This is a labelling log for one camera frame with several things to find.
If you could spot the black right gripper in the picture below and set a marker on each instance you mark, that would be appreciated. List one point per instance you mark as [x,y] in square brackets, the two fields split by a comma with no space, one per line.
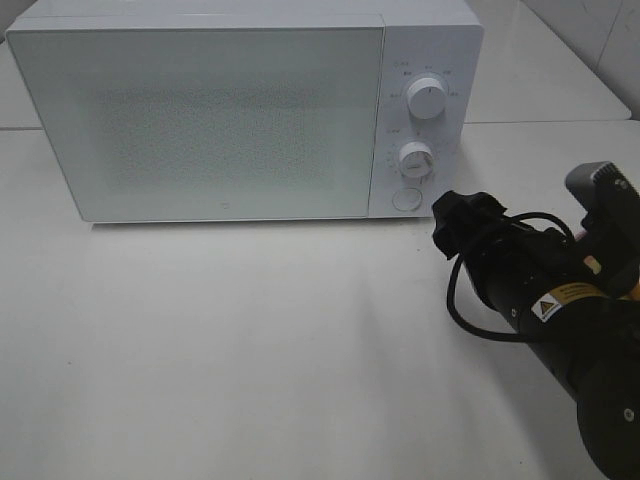
[509,260]

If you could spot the round white door button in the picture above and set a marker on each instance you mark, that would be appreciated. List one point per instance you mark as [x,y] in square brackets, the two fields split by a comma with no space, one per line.
[407,199]

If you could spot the white microwave door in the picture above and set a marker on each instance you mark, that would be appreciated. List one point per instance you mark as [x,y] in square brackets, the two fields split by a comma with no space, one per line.
[156,126]

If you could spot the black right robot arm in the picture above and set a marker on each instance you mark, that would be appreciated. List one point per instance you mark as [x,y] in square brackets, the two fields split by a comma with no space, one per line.
[574,300]

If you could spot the lower white timer knob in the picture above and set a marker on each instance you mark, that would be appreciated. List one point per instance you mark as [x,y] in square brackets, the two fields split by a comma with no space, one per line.
[415,160]

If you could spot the upper white power knob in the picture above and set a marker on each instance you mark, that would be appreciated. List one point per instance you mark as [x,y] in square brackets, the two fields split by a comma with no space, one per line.
[426,97]

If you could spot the white microwave oven body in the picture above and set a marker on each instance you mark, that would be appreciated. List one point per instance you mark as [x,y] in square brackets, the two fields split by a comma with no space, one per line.
[443,38]

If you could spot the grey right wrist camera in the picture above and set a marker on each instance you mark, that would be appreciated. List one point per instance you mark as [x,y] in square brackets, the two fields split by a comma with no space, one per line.
[608,248]

